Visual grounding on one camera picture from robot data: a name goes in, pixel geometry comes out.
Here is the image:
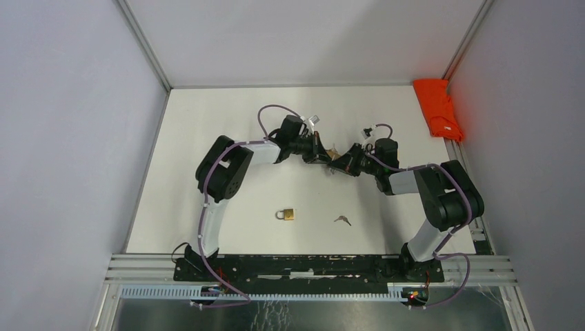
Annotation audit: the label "aluminium corner frame post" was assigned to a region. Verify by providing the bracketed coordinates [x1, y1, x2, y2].
[442, 0, 497, 81]

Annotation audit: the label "orange folded cloth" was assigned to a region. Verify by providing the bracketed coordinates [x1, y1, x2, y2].
[413, 79, 465, 143]

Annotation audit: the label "small brass padlock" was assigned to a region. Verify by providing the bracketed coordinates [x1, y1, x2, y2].
[275, 208, 295, 221]

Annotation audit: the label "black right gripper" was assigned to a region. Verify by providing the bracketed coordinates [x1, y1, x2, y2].
[328, 143, 381, 177]

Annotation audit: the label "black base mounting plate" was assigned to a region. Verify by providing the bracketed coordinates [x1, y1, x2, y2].
[173, 252, 445, 294]

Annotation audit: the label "aluminium front frame rail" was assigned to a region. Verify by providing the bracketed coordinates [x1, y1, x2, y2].
[92, 252, 533, 330]

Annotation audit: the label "small keys on table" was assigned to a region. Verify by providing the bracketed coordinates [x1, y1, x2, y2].
[334, 215, 352, 226]

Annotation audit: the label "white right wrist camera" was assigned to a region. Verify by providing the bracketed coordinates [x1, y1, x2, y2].
[360, 124, 377, 144]

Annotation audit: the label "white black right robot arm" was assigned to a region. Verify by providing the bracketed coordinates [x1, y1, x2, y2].
[328, 138, 485, 281]

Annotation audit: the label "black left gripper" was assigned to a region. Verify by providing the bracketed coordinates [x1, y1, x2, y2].
[290, 131, 333, 165]

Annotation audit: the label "large brass padlock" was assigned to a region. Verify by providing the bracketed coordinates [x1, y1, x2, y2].
[326, 146, 341, 161]

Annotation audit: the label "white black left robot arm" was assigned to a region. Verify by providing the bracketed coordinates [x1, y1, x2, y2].
[190, 115, 333, 281]

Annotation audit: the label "left aluminium corner post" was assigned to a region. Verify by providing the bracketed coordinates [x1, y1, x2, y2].
[113, 0, 172, 93]

